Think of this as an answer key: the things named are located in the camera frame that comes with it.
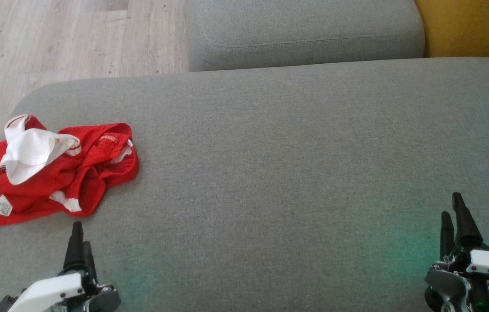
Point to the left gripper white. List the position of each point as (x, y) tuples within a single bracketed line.
[(53, 292)]

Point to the red shorts with white stripe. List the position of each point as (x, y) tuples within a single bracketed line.
[(105, 164)]

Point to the red Bulls basketball jersey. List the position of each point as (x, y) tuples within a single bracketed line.
[(27, 149)]

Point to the grey sofa seat cushion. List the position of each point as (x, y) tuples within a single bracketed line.
[(287, 173)]

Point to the mustard yellow cushion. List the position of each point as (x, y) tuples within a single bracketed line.
[(474, 26)]

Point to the grey sofa back cushion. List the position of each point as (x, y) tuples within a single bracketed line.
[(305, 30)]

